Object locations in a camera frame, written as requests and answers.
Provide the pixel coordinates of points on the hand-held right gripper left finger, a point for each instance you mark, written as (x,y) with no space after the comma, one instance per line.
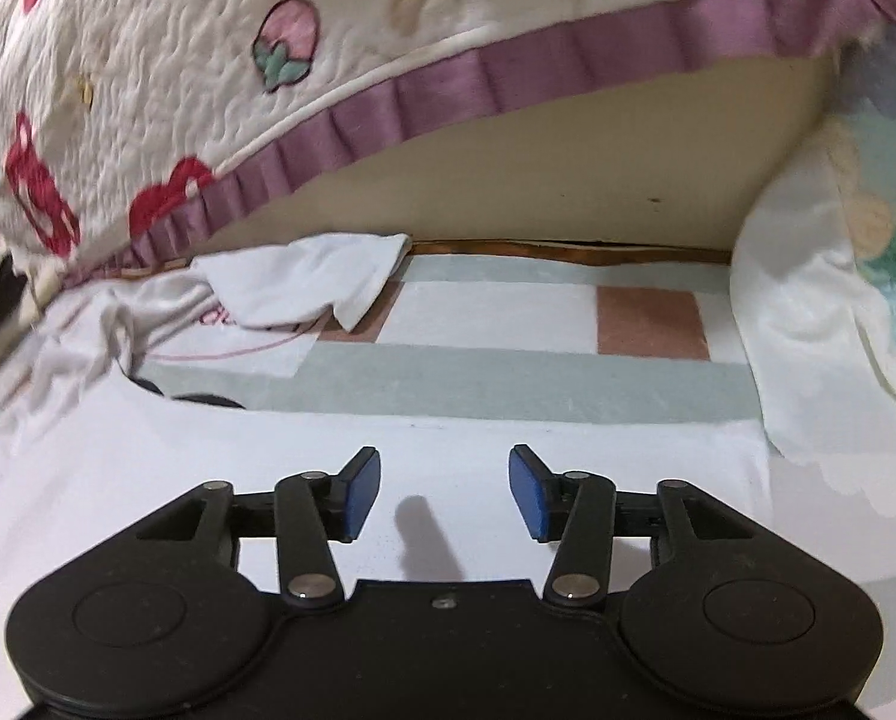
(359,491)

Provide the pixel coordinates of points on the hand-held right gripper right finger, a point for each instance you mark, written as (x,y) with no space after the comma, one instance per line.
(529,491)

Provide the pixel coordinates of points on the beige bed base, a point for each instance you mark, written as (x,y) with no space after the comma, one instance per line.
(568,165)

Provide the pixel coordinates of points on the white sweatshirt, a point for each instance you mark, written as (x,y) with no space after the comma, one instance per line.
(193,450)

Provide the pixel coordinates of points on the cream bear print quilt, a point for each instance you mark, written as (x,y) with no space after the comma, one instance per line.
(155,52)

